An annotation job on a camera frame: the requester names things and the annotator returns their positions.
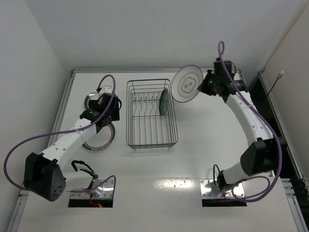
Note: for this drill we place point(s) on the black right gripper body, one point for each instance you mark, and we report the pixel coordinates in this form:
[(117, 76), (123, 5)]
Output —
[(205, 84)]

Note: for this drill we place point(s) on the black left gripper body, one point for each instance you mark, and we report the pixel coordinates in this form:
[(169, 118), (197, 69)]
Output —
[(104, 121)]

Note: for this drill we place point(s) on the white plate with characters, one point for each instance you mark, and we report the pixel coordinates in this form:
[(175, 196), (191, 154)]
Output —
[(185, 83)]

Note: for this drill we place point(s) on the blue patterned green plate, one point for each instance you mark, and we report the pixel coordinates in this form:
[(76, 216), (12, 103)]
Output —
[(164, 102)]

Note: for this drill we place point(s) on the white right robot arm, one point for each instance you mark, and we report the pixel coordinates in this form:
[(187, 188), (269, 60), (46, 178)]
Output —
[(264, 152)]

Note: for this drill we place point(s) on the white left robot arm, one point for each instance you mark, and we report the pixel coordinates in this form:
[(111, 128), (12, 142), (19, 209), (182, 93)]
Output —
[(52, 172)]

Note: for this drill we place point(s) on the far green red rimmed plate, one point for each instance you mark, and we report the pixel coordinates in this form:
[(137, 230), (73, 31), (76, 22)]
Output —
[(86, 102)]

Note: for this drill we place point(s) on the green red rimmed plate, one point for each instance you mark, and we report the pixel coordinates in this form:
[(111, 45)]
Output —
[(101, 140), (86, 102)]

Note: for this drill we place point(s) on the near green red rimmed plate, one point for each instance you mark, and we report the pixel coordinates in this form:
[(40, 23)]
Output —
[(101, 140)]

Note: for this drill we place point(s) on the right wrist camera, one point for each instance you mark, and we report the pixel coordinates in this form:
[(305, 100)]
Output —
[(219, 70)]

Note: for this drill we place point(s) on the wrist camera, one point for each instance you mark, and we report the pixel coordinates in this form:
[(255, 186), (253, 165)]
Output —
[(219, 70), (95, 94)]

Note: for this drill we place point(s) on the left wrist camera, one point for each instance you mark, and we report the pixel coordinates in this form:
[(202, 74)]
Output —
[(95, 94)]

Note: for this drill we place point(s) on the grey wire dish rack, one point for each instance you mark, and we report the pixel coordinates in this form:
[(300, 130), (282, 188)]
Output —
[(145, 127)]

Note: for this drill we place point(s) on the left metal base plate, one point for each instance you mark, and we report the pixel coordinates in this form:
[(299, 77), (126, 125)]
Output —
[(103, 192)]

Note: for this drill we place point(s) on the metal base plate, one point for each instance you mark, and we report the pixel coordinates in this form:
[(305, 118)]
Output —
[(209, 191), (103, 192)]

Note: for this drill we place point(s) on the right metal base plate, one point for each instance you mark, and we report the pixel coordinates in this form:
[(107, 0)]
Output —
[(209, 191)]

